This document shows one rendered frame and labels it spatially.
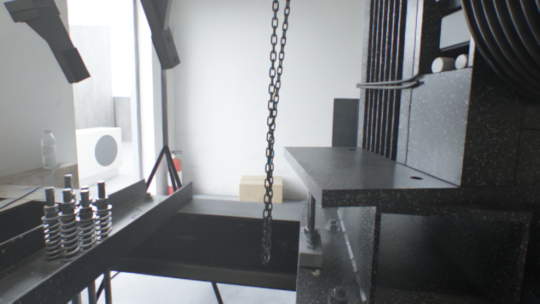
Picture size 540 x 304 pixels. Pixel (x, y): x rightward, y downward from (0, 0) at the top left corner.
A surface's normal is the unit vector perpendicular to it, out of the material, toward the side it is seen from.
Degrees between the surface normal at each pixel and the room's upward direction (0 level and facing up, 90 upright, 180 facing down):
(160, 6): 113
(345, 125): 90
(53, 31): 83
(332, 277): 0
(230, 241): 90
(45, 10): 83
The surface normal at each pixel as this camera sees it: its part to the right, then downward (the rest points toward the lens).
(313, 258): -0.14, 0.11
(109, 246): 0.99, 0.04
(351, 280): 0.02, -0.99
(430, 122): -1.00, 0.00
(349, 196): 0.09, 0.12
